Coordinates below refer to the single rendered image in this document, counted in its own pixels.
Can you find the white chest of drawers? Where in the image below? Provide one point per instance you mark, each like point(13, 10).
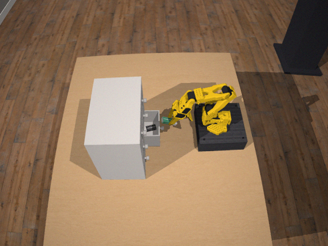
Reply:
point(112, 137)

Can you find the white eraser with black printed sleeve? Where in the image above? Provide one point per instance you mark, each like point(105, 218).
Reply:
point(150, 128)

